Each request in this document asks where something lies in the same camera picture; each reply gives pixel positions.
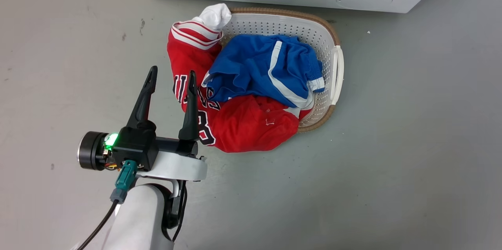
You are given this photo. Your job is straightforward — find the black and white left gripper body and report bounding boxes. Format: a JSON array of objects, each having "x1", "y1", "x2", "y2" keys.
[{"x1": 77, "y1": 120, "x2": 208, "y2": 182}]

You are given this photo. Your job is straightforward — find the left gripper dark grey pointed finger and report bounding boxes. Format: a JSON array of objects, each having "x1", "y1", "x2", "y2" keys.
[
  {"x1": 178, "y1": 71, "x2": 200, "y2": 142},
  {"x1": 126, "y1": 66, "x2": 158, "y2": 130}
]

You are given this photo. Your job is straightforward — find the red basketball jersey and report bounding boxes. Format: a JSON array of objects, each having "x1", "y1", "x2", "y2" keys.
[{"x1": 167, "y1": 20, "x2": 314, "y2": 153}]

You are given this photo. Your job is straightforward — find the blue shorts with white stripe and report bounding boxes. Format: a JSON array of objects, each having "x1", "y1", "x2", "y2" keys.
[{"x1": 202, "y1": 34, "x2": 326, "y2": 110}]

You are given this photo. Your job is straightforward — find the white cloth garment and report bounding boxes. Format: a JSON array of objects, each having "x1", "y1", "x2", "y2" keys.
[{"x1": 192, "y1": 3, "x2": 232, "y2": 32}]

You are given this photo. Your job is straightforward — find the white perforated laundry basket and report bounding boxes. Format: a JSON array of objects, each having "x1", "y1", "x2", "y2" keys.
[{"x1": 218, "y1": 7, "x2": 345, "y2": 133}]

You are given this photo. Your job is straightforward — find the thin black cable with teal plug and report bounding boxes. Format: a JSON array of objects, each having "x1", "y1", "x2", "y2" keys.
[{"x1": 77, "y1": 160, "x2": 138, "y2": 250}]

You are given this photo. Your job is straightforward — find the thin black looped cable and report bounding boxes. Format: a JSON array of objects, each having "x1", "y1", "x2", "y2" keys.
[{"x1": 162, "y1": 179, "x2": 188, "y2": 242}]

